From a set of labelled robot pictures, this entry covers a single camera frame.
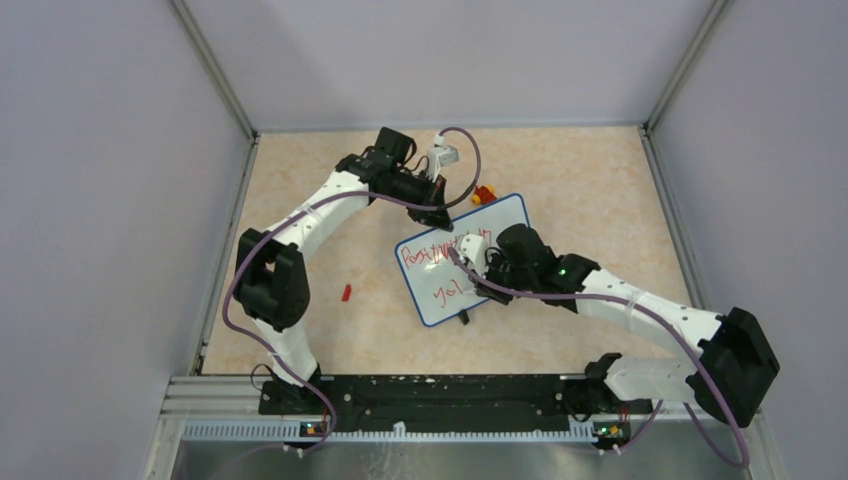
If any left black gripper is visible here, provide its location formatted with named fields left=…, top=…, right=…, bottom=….
left=387, top=169, right=453, bottom=232

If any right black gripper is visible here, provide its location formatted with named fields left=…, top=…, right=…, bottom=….
left=469, top=249, right=536, bottom=305

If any blue framed whiteboard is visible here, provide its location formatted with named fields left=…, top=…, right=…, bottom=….
left=394, top=193, right=530, bottom=327

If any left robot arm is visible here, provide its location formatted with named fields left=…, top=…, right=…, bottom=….
left=228, top=127, right=459, bottom=414

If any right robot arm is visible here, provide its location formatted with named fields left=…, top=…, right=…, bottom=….
left=459, top=224, right=780, bottom=428

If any colourful toy brick vehicle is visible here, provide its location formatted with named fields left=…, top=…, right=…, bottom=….
left=471, top=185, right=498, bottom=206

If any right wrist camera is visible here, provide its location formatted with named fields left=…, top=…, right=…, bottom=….
left=457, top=234, right=489, bottom=277

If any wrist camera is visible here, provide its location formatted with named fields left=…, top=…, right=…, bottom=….
left=425, top=134, right=459, bottom=182
left=457, top=234, right=489, bottom=277

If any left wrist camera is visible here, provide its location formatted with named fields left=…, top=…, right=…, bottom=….
left=425, top=134, right=459, bottom=182

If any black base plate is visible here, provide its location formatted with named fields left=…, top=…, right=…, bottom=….
left=258, top=374, right=654, bottom=435

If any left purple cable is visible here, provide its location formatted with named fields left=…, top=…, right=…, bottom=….
left=221, top=125, right=484, bottom=458

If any purple cable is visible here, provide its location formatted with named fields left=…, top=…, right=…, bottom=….
left=447, top=247, right=753, bottom=470
left=221, top=125, right=484, bottom=458

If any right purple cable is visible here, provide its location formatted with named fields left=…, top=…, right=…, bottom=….
left=447, top=247, right=753, bottom=470

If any white slotted cable duct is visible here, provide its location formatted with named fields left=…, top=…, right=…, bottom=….
left=182, top=420, right=597, bottom=443

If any left aluminium frame post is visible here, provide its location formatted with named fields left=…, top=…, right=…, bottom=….
left=167, top=0, right=257, bottom=144

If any aluminium frame post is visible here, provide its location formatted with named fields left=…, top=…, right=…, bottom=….
left=642, top=0, right=734, bottom=137
left=167, top=0, right=257, bottom=144

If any right aluminium frame post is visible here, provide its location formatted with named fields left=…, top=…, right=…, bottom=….
left=642, top=0, right=734, bottom=137

